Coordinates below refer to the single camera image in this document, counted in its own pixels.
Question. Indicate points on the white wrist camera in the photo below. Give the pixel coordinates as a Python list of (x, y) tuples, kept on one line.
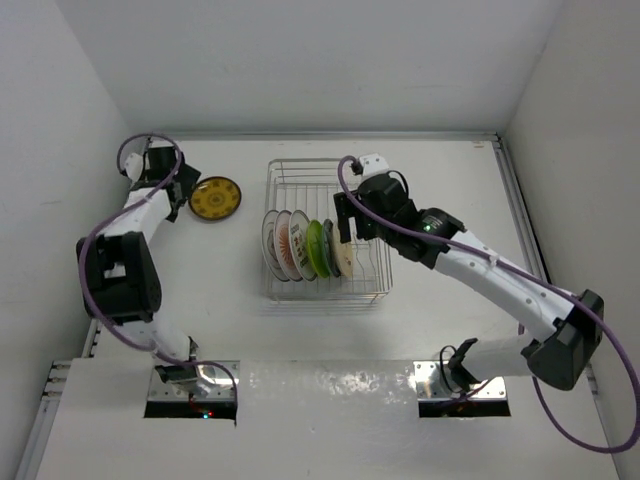
[(134, 166), (372, 164)]

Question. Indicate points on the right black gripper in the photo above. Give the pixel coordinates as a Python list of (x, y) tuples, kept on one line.
[(344, 212)]

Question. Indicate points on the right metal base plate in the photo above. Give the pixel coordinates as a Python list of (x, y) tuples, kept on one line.
[(431, 388)]

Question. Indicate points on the beige cream plate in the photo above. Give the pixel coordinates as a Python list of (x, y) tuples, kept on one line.
[(343, 253)]

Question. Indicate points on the white plate dark pattern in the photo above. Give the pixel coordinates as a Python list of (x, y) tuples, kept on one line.
[(268, 246)]

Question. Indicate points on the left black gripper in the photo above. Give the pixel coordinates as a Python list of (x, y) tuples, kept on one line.
[(186, 178)]

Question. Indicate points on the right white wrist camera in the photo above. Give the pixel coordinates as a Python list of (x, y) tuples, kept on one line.
[(372, 164)]

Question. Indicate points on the white plate orange flower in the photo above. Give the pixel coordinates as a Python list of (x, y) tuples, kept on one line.
[(282, 246)]

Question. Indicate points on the aluminium table frame rail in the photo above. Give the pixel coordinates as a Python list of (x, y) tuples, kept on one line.
[(325, 392)]

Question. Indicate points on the yellow gold patterned plate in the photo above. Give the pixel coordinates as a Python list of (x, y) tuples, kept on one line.
[(215, 198)]

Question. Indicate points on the white plate colourful print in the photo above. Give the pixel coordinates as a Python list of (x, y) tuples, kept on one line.
[(298, 226)]

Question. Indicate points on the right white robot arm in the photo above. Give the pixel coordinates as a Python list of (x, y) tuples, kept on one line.
[(561, 329)]

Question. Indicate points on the metal wire dish rack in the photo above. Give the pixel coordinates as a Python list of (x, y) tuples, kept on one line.
[(309, 185)]

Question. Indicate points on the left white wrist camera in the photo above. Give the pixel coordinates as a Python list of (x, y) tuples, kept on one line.
[(134, 166)]

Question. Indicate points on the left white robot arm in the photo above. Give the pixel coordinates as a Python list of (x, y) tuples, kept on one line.
[(121, 285)]

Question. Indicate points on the metal base plate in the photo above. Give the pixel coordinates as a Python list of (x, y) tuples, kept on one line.
[(431, 388), (204, 382)]

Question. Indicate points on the green plate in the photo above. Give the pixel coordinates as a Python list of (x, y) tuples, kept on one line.
[(314, 243)]

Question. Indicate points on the dark grey blue plate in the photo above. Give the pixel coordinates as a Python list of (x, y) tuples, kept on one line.
[(330, 261)]

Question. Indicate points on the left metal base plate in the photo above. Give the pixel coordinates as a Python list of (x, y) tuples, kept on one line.
[(204, 382)]

